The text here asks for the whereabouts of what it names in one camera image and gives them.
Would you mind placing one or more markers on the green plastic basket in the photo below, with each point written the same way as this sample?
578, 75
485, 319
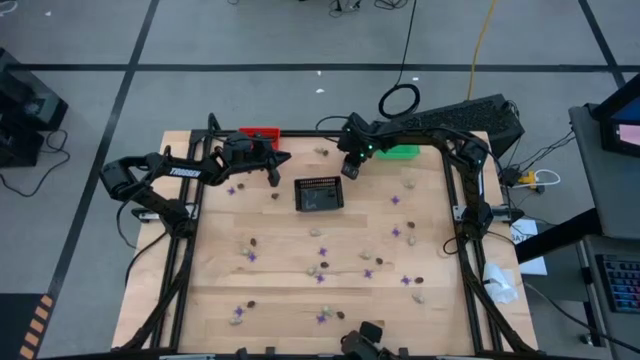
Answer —
400, 152

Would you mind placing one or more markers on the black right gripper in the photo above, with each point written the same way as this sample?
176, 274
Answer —
357, 137

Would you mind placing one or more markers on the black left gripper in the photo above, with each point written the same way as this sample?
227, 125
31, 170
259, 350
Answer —
240, 150

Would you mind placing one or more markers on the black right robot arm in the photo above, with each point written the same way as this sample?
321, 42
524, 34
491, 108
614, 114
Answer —
470, 150

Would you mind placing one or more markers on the black plastic basket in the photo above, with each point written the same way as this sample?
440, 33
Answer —
320, 195

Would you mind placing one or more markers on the white printed paper sheet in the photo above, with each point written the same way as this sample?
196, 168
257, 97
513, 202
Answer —
522, 231

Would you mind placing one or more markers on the black equipment case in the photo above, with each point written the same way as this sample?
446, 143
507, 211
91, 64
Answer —
25, 110

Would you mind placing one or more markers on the black power adapter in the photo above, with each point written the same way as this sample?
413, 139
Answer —
511, 176

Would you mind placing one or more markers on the black stand bar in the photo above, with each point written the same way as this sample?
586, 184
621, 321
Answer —
560, 237

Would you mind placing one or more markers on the black computer monitor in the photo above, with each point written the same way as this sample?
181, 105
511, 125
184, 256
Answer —
625, 132

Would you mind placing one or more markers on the cream plastic skull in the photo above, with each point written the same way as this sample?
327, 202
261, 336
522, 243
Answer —
411, 240
365, 255
311, 270
245, 251
327, 310
315, 232
318, 149
409, 183
235, 320

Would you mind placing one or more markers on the pale green object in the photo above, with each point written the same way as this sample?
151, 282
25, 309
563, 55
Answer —
418, 298

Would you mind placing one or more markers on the red plastic basket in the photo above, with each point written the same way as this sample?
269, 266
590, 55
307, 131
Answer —
260, 131

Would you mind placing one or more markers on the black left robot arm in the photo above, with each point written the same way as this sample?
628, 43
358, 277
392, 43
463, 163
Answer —
180, 172

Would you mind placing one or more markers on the black computer tower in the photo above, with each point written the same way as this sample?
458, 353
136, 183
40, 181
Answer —
475, 117

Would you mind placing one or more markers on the grey side table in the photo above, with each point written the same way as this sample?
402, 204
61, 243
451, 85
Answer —
600, 190

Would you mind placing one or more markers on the crumpled white paper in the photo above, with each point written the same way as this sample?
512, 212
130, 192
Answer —
500, 285

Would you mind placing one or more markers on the black boxy device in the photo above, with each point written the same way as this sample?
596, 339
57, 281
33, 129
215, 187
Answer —
370, 332

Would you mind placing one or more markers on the backlit computer keyboard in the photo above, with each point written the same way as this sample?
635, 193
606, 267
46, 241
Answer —
622, 282

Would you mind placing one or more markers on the yellow power plug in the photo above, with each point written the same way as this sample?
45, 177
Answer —
528, 178

